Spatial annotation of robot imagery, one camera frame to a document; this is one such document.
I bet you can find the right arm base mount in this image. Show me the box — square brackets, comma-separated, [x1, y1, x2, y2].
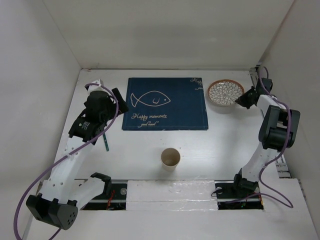
[211, 180, 264, 210]

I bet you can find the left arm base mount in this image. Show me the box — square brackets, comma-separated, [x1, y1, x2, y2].
[82, 180, 128, 211]

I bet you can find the blue cloth placemat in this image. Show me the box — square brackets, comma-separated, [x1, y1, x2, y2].
[122, 77, 209, 131]

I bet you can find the fork with teal handle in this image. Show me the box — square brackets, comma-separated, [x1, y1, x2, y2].
[102, 132, 110, 152]

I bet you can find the white foam front board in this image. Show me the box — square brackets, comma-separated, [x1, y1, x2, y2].
[27, 178, 318, 240]

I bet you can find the floral ceramic plate orange rim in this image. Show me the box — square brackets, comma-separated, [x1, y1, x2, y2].
[207, 79, 245, 107]

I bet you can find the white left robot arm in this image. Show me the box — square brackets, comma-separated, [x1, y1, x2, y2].
[26, 80, 129, 230]

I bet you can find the beige paper cup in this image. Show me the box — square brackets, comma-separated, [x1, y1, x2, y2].
[160, 148, 181, 172]

